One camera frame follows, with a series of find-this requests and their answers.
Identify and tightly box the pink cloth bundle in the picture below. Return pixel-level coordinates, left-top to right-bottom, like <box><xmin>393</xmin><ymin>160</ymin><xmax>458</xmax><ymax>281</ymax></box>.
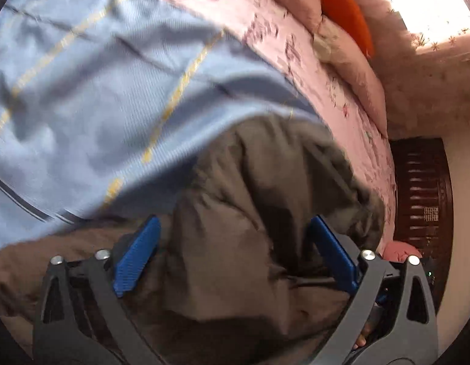
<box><xmin>383</xmin><ymin>241</ymin><xmax>424</xmax><ymax>264</ymax></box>

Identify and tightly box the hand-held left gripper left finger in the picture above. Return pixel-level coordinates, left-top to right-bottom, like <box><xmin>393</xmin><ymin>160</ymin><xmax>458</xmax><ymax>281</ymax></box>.
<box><xmin>33</xmin><ymin>215</ymin><xmax>168</xmax><ymax>365</ymax></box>

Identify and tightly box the light blue checked blanket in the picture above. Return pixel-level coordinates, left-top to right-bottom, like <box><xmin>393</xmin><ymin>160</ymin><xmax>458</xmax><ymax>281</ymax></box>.
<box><xmin>0</xmin><ymin>0</ymin><xmax>321</xmax><ymax>252</ymax></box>

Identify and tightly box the orange carrot plush toy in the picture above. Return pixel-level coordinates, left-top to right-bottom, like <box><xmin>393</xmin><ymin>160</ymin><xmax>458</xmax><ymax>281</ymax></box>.
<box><xmin>302</xmin><ymin>0</ymin><xmax>374</xmax><ymax>60</ymax></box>

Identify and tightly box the dark wooden cabinet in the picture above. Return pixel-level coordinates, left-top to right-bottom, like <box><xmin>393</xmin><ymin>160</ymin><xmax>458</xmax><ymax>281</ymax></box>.
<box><xmin>388</xmin><ymin>136</ymin><xmax>454</xmax><ymax>305</ymax></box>

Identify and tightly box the grey-brown jacket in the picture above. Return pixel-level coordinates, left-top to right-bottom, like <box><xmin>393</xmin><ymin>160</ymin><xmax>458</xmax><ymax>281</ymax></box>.
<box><xmin>0</xmin><ymin>113</ymin><xmax>386</xmax><ymax>365</ymax></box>

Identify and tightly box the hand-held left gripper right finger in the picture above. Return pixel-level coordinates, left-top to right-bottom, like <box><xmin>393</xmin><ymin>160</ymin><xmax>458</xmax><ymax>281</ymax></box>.
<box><xmin>308</xmin><ymin>215</ymin><xmax>439</xmax><ymax>365</ymax></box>

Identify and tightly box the floral curtain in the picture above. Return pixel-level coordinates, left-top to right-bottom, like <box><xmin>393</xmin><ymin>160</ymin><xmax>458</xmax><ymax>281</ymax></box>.
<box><xmin>354</xmin><ymin>0</ymin><xmax>470</xmax><ymax>139</ymax></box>

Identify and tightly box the pink floral bed sheet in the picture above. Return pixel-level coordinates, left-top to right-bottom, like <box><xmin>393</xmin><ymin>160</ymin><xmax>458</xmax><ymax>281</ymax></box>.
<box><xmin>77</xmin><ymin>0</ymin><xmax>397</xmax><ymax>261</ymax></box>

